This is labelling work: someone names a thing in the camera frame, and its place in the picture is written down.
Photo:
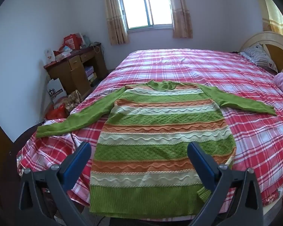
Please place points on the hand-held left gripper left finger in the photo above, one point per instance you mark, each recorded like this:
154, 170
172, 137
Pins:
76, 164

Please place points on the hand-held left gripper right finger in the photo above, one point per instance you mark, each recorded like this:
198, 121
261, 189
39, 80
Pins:
201, 164

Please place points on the green striped knit sweater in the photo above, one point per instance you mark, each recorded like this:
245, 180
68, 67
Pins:
155, 131

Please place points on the red plastic bag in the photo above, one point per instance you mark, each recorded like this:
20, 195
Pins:
56, 113

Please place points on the brown patterned bag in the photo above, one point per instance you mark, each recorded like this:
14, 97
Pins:
73, 100

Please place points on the white printed paper bag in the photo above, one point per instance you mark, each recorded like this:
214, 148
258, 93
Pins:
55, 91

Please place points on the brown wooden desk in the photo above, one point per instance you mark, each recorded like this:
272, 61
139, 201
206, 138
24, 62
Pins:
75, 75

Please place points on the stack of boxes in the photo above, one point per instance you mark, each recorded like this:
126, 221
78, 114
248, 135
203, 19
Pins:
89, 71

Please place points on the bed with red plaid sheet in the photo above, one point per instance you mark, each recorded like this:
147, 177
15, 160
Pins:
202, 66

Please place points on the pink flat box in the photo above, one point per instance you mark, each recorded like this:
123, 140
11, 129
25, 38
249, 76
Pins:
61, 57

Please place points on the white card box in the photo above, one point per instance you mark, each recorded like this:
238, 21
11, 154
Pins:
49, 55

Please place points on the blue white tissue box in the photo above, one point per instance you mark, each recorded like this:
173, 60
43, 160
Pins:
66, 49

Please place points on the red gift bag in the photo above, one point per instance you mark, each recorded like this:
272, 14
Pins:
70, 41

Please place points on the pale plastic bag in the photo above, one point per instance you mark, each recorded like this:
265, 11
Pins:
86, 40

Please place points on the striped pillow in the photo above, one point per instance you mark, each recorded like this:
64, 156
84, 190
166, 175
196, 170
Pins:
259, 54

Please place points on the cream wooden headboard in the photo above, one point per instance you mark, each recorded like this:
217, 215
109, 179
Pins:
280, 54

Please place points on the beige patterned curtain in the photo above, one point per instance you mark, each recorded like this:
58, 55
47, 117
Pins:
181, 16
114, 23

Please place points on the yellow cloth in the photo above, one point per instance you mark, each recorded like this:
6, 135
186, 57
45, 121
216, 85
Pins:
276, 18

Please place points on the green framed window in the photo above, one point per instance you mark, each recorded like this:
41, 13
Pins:
143, 7

